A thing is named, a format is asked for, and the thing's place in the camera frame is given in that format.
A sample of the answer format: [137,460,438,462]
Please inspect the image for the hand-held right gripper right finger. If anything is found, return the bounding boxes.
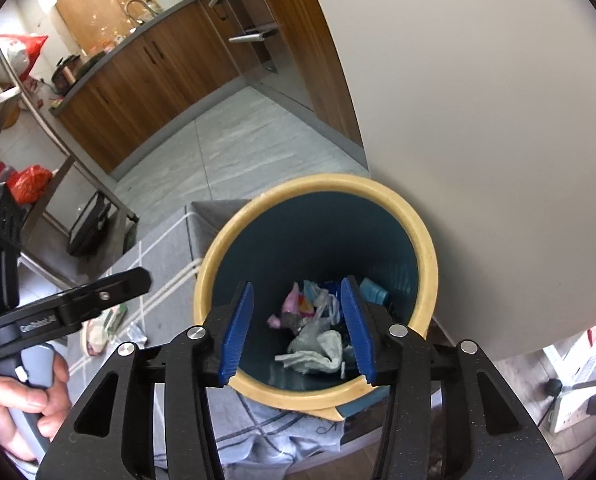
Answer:
[340,275,564,480]

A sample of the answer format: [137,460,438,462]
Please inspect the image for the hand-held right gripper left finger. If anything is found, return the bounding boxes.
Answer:
[36,281,256,480]

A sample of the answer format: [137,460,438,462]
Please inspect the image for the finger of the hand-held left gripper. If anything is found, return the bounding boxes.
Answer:
[56,267,153,332]

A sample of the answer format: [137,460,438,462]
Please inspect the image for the teal packet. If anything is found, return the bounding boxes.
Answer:
[360,277,391,307]

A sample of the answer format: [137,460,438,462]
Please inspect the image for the white tissue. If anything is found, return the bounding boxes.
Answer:
[275,330,347,376]

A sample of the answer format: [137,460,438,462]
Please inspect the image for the grey plastic film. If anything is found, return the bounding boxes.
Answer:
[288,317,333,353]

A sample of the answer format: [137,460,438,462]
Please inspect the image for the pink wrapper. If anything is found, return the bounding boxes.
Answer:
[268,282,311,331]

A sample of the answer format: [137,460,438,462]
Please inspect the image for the blue bin with yellow rim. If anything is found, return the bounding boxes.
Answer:
[193,174,439,423]

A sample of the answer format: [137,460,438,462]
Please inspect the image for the person's left hand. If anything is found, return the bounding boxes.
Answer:
[0,342,72,463]

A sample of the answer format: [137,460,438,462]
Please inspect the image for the green white carton box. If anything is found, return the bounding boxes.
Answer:
[102,305,129,336]

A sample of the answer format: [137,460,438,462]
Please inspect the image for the clear plastic wrapper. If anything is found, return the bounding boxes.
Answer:
[122,322,147,347]

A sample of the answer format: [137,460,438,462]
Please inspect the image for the white red noodle cup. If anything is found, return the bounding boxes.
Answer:
[80,317,109,358]

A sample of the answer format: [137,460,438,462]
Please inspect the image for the grey checked cloth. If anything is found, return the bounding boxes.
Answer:
[15,200,379,480]

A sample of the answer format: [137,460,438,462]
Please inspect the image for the orange red plastic bag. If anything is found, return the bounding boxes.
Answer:
[6,164,54,206]

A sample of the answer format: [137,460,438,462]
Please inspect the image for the stainless steel rack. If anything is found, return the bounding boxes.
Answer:
[0,35,141,286]

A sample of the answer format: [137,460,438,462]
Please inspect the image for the rice cooker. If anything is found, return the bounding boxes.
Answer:
[52,55,82,96]

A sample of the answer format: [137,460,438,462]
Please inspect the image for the wooden sink cabinet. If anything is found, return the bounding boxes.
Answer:
[58,2,239,176]

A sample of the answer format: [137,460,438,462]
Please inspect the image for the red white sack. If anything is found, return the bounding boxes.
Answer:
[0,34,49,81]

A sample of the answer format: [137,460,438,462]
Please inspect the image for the white power strip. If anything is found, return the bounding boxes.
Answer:
[548,387,596,434]

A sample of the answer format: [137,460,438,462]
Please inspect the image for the grey kitchen countertop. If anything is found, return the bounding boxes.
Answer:
[52,0,219,116]

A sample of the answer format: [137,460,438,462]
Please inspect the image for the narrow wooden cabinet door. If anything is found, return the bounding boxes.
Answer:
[198,0,243,81]

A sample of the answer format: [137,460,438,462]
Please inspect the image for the stainless steel oven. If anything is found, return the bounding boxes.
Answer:
[208,0,315,111]

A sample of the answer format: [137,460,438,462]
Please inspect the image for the steel faucet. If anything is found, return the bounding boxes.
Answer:
[125,0,152,27]

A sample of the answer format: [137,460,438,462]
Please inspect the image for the wooden cabinet with black handle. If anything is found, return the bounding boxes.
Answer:
[250,0,369,171]

